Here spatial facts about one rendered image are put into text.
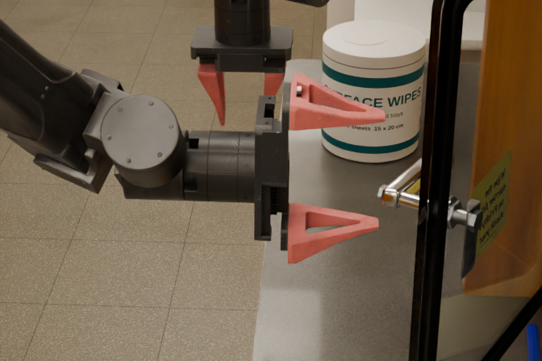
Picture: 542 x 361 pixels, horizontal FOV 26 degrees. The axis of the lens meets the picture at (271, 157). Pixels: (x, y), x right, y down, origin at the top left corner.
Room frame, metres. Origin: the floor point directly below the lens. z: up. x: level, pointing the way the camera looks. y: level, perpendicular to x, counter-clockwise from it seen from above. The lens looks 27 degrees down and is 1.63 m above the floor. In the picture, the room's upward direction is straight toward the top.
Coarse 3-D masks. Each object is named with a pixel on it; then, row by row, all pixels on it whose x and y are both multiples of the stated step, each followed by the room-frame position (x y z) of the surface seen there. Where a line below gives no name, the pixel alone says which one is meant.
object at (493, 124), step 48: (480, 0) 0.77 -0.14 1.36; (528, 0) 0.84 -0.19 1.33; (432, 48) 0.72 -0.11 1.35; (480, 48) 0.77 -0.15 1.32; (528, 48) 0.85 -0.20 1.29; (432, 96) 0.72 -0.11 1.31; (480, 96) 0.78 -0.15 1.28; (528, 96) 0.86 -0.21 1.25; (432, 144) 0.72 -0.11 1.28; (480, 144) 0.79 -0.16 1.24; (528, 144) 0.87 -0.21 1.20; (480, 192) 0.79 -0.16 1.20; (528, 192) 0.88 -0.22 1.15; (480, 240) 0.80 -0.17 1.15; (528, 240) 0.90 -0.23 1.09; (480, 288) 0.81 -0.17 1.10; (528, 288) 0.91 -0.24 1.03; (480, 336) 0.82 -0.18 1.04
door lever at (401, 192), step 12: (408, 168) 0.81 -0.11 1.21; (420, 168) 0.81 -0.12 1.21; (396, 180) 0.79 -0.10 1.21; (408, 180) 0.79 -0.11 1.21; (384, 192) 0.78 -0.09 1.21; (396, 192) 0.77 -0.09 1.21; (408, 192) 0.78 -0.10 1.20; (384, 204) 0.78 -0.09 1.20; (396, 204) 0.77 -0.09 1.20; (408, 204) 0.77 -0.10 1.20
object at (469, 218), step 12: (456, 204) 0.75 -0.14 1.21; (468, 204) 0.75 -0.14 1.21; (480, 204) 0.75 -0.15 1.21; (456, 216) 0.75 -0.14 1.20; (468, 216) 0.74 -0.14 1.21; (480, 216) 0.74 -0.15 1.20; (468, 228) 0.74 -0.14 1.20; (468, 240) 0.74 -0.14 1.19; (468, 252) 0.74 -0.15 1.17; (468, 264) 0.74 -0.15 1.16
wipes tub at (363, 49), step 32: (352, 32) 1.41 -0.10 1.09; (384, 32) 1.41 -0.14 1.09; (416, 32) 1.41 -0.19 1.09; (352, 64) 1.34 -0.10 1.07; (384, 64) 1.33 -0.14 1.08; (416, 64) 1.36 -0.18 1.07; (352, 96) 1.34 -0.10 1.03; (384, 96) 1.33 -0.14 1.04; (416, 96) 1.36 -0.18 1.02; (352, 128) 1.34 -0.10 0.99; (384, 128) 1.33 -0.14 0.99; (416, 128) 1.37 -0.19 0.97; (352, 160) 1.34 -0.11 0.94; (384, 160) 1.33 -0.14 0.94
